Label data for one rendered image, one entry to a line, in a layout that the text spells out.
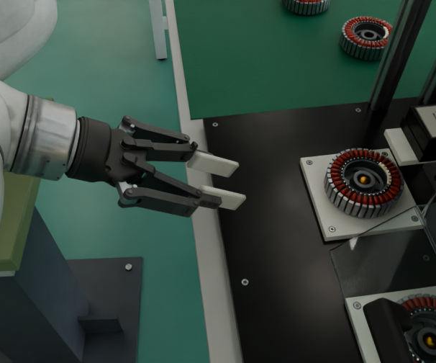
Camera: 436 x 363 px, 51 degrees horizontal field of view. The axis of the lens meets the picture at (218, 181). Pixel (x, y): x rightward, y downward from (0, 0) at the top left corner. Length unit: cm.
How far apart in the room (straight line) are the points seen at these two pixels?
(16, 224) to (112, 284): 81
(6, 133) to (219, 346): 36
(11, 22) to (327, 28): 65
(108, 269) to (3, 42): 93
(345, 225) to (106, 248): 104
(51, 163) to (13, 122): 6
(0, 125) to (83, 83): 166
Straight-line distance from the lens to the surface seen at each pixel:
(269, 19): 110
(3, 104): 51
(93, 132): 54
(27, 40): 79
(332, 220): 69
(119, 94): 206
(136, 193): 54
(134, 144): 58
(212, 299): 65
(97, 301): 149
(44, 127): 52
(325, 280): 66
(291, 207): 71
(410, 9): 76
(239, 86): 92
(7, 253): 71
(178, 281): 149
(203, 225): 71
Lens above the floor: 135
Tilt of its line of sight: 53 degrees down
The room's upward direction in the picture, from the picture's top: straight up
